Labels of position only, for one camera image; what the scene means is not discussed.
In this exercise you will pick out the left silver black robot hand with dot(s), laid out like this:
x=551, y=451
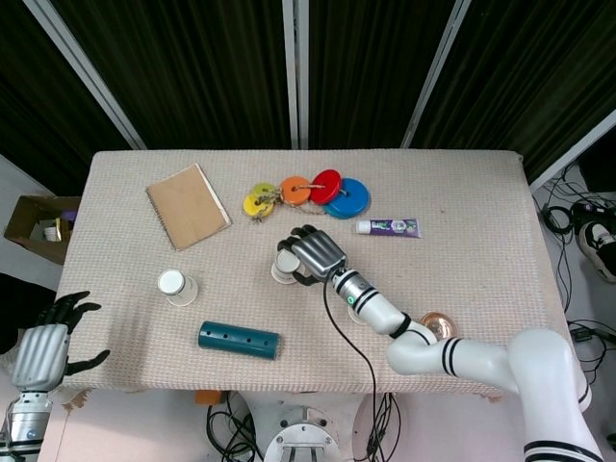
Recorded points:
x=41, y=351

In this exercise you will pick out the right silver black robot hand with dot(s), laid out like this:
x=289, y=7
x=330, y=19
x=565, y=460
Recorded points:
x=317, y=250

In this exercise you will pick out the white paper cup blue logo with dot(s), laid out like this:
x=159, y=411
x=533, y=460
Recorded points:
x=286, y=264
x=355, y=316
x=175, y=286

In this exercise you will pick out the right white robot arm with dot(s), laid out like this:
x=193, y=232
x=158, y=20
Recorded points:
x=418, y=356

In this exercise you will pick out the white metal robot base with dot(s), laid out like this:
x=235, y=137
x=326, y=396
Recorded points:
x=300, y=433

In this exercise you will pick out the black bulky object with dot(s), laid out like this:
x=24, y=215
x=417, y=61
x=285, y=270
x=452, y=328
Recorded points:
x=19, y=308

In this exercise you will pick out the blue toy disc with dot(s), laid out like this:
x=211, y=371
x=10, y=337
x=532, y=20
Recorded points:
x=351, y=197

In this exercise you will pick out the orange toy disc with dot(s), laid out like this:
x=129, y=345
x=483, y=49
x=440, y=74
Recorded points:
x=294, y=191

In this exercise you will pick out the red toy disc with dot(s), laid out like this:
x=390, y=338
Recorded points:
x=326, y=185

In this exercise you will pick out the yellow toy disc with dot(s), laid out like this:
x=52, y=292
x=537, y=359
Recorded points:
x=255, y=207

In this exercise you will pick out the purple toothpaste tube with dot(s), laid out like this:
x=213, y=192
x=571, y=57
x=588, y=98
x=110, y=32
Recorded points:
x=392, y=227

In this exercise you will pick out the yellow-green toy disc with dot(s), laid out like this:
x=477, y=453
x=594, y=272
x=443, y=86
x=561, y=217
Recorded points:
x=264, y=188

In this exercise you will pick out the teal cylinder case with holes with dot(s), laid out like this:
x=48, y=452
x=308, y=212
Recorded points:
x=238, y=341

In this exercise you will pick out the open cardboard box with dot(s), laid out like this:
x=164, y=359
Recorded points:
x=24, y=226

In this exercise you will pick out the brown spiral notebook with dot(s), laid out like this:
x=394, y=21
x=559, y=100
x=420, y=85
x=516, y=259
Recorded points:
x=187, y=207

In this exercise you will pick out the beige waffle tablecloth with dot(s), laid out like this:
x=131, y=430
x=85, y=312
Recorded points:
x=457, y=269

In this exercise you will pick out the orange block under table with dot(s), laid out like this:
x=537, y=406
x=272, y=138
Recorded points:
x=208, y=397

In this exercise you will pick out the black and white sneaker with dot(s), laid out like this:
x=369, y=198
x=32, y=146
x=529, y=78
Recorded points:
x=597, y=245

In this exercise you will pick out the white metal partition post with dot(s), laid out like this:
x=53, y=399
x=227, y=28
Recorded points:
x=435, y=77
x=294, y=72
x=86, y=72
x=572, y=154

